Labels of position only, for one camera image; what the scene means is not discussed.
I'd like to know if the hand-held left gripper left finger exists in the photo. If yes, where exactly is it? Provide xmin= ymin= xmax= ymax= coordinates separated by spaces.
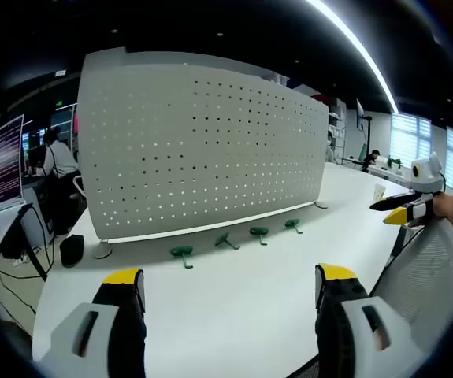
xmin=39 ymin=268 xmax=148 ymax=378

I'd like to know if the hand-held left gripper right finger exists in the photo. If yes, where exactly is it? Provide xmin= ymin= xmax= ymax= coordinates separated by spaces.
xmin=314 ymin=262 xmax=424 ymax=378

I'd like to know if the white perforated mounting plate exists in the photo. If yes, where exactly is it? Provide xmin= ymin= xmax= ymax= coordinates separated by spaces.
xmin=75 ymin=46 xmax=329 ymax=260

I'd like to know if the person's right hand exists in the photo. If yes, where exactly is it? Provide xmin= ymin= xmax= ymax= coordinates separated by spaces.
xmin=432 ymin=192 xmax=453 ymax=221

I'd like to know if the white mesh office chair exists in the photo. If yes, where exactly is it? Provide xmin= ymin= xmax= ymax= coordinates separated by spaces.
xmin=367 ymin=214 xmax=453 ymax=355

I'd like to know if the black rounded object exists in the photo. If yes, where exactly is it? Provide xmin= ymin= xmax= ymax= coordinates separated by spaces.
xmin=59 ymin=234 xmax=85 ymax=269

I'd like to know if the monitor on black pole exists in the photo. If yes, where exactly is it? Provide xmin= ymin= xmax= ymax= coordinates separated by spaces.
xmin=355 ymin=98 xmax=373 ymax=173

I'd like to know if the grey metal shelving rack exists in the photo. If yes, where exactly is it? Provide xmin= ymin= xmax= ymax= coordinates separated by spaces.
xmin=326 ymin=98 xmax=347 ymax=163

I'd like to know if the long ceiling light strip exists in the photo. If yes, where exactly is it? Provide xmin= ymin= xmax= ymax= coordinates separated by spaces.
xmin=306 ymin=0 xmax=400 ymax=115

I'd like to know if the black floor cable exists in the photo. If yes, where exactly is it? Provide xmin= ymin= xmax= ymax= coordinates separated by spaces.
xmin=0 ymin=204 xmax=60 ymax=316

